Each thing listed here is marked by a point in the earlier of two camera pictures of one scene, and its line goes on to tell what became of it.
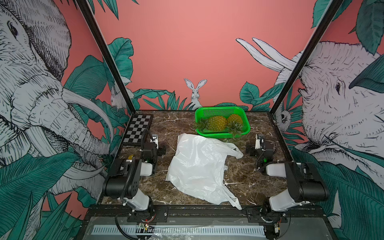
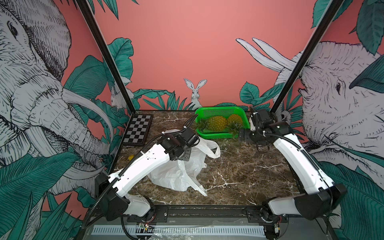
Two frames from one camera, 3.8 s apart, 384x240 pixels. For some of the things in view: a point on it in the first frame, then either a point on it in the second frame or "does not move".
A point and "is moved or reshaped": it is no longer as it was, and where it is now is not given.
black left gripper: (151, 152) -> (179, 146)
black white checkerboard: (139, 123) does not move
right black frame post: (333, 8) does not move
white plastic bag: (197, 169) is moved or reshaped
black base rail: (160, 214) does not move
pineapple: (214, 123) does not move
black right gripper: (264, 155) -> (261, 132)
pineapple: (235, 124) does not move
